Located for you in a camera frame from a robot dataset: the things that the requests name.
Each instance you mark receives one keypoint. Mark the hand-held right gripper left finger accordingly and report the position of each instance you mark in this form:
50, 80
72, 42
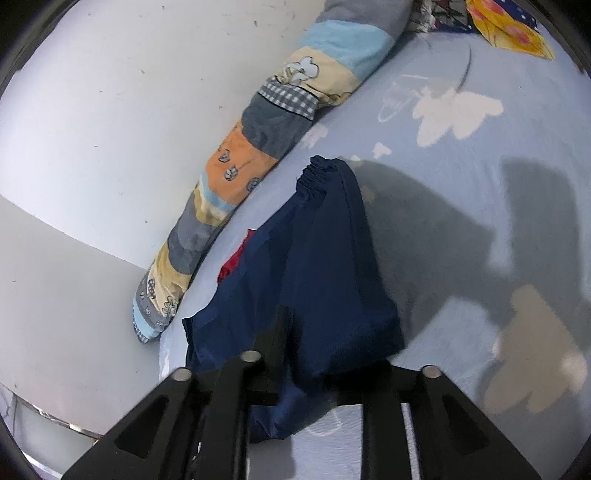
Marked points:
272, 350

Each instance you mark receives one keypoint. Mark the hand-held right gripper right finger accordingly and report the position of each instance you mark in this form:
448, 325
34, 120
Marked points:
383, 415

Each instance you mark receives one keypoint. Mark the navy shirt with red collar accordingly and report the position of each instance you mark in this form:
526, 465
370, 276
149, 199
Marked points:
323, 277

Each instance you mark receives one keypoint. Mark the patchwork rolled quilt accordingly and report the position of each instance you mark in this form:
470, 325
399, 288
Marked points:
258, 124

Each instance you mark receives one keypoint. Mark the light blue cloud-print bed sheet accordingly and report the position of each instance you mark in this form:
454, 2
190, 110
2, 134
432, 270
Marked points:
461, 184

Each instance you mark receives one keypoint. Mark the colourful patterned cloth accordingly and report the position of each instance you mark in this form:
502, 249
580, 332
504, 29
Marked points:
503, 27

